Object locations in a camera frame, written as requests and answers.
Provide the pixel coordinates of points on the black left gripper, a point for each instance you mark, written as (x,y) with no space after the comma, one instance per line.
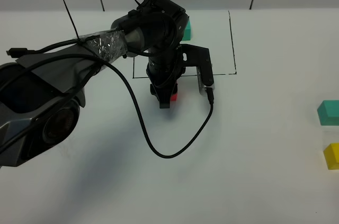
(163,72)

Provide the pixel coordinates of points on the yellow block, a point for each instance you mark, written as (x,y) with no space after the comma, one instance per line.
(331,154)

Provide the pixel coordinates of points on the red block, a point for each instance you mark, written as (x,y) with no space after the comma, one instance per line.
(174,96)

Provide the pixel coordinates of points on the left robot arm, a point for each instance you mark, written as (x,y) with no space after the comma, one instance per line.
(42,92)

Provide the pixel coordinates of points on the green template block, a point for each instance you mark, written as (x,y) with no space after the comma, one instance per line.
(187,32)

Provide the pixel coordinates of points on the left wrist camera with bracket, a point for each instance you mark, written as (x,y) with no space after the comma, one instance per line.
(199,57)

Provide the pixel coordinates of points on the black cable tie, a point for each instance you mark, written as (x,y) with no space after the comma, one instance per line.
(71,19)

